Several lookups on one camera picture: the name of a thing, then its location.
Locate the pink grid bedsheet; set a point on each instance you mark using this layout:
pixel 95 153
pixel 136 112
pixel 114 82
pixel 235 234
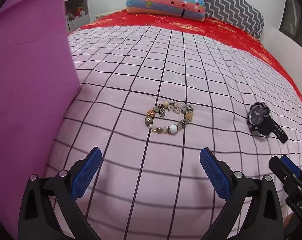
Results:
pixel 151 99

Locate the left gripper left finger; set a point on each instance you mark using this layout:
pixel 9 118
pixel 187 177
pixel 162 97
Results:
pixel 37 219

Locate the colourful striped pillow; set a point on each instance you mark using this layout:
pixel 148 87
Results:
pixel 191 9

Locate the black digital wristwatch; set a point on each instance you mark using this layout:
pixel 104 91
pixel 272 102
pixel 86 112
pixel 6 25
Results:
pixel 260 120

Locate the dark window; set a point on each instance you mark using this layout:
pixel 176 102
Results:
pixel 291 24

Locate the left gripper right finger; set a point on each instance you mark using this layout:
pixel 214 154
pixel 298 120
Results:
pixel 264 217

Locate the person right hand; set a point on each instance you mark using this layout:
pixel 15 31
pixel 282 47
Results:
pixel 287 226

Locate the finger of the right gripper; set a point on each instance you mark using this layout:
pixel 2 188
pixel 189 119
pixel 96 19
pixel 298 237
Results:
pixel 291 184
pixel 291 165

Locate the grey chevron pillow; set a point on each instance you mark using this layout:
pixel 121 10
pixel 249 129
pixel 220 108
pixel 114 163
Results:
pixel 238 13

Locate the purple plastic bin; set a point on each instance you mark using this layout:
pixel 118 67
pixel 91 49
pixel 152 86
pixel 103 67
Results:
pixel 38 81

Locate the red floral bed cover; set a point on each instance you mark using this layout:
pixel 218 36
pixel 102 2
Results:
pixel 218 30

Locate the white bedside table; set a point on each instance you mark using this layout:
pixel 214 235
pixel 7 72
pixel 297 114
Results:
pixel 105 14

